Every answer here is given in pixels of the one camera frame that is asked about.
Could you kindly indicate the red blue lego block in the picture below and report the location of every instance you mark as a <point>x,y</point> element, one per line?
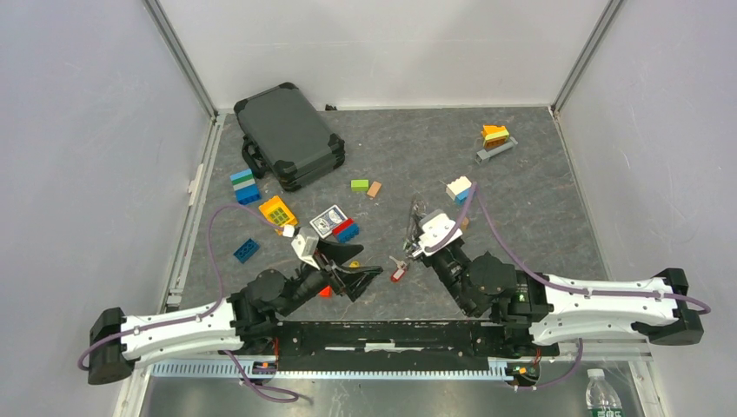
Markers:
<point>346,231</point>

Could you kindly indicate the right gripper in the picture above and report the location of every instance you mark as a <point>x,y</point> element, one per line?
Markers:
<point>425,258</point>

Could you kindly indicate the blue green white lego stack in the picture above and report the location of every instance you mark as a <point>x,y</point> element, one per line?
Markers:
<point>245,188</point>

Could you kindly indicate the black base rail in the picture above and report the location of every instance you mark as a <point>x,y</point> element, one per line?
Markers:
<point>390,346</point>

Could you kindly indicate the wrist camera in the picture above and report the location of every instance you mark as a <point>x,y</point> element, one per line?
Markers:
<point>304,243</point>
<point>438,230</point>

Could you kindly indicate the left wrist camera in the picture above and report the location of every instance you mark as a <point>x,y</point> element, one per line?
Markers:
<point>304,243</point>

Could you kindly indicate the metal keyring plate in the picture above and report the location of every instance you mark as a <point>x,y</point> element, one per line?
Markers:
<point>417,211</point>

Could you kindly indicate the plastic water bottle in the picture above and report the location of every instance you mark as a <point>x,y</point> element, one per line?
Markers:
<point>601,398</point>

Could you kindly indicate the white cable duct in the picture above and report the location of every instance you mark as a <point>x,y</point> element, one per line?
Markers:
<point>266,370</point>

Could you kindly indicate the red key tag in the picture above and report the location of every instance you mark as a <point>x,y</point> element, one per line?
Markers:
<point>398,274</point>

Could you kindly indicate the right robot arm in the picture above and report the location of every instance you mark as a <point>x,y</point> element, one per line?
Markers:
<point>548,309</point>

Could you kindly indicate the green lego brick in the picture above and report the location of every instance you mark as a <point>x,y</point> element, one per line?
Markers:
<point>360,185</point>

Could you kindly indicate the white blue lego block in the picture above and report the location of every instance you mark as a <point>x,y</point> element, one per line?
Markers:
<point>459,190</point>

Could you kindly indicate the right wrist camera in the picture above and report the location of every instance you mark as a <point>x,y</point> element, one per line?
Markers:
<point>438,230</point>

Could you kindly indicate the grey lego piece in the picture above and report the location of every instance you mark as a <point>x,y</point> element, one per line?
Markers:
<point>484,155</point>

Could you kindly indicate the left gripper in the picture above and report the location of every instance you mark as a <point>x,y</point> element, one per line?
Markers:
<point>353,281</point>

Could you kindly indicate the red lego brick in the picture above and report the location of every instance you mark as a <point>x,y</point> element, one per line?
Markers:
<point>326,292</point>

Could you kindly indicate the yellow lego plate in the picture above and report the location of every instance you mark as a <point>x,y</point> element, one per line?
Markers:
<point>277,212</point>

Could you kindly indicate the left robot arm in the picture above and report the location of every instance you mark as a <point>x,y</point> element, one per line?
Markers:
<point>120,343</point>

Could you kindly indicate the black hard case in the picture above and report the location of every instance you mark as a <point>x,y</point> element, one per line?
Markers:
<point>285,135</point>

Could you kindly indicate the blue lego brick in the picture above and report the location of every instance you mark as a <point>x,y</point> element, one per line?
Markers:
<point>246,251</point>

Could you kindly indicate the tan wooden block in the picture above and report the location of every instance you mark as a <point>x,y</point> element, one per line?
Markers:
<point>374,189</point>

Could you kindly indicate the playing card box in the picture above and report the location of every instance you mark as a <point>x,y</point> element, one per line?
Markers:
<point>328,220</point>

